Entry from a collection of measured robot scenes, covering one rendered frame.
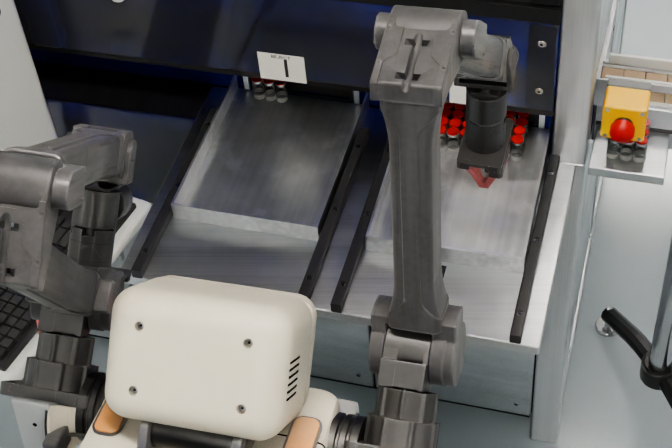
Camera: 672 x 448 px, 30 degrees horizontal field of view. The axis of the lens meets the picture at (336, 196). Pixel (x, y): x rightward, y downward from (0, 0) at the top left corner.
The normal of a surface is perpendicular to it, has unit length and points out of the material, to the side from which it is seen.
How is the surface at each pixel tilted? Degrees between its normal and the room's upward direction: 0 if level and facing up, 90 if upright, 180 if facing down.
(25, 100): 90
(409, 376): 37
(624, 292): 0
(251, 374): 48
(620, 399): 0
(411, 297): 78
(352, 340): 90
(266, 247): 0
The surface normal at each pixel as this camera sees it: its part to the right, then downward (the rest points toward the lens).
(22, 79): 0.89, 0.28
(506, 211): -0.07, -0.69
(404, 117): -0.29, 0.54
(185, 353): -0.22, 0.07
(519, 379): -0.26, 0.71
